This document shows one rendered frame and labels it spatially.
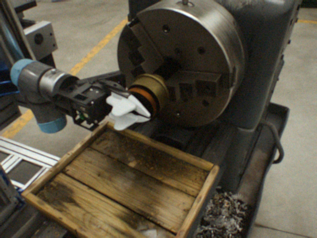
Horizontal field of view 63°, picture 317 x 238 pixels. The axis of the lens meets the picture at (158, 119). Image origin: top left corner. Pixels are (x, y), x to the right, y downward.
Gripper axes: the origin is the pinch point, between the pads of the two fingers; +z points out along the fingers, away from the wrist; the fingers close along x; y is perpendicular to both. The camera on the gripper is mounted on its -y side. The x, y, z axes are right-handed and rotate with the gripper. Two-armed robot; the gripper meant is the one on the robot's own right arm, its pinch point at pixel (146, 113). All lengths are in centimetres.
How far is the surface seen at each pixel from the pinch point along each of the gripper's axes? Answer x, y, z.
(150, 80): 3.8, -5.8, -2.5
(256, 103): -11.7, -31.6, 16.3
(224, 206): -52, -23, 17
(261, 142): -55, -65, 20
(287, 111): -50, -89, 25
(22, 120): -108, -50, -161
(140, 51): 7.5, -9.6, -7.5
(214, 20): 13.1, -19.9, 4.8
